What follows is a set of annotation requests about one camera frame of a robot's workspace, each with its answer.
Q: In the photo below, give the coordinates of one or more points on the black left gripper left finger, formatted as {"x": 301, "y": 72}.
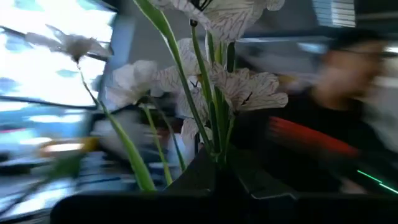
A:
{"x": 186, "y": 205}

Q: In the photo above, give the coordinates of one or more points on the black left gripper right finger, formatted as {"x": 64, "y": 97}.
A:
{"x": 264, "y": 211}

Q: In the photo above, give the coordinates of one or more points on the white flower bunch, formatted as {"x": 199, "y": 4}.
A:
{"x": 245, "y": 90}

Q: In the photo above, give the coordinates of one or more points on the person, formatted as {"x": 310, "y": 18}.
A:
{"x": 348, "y": 74}

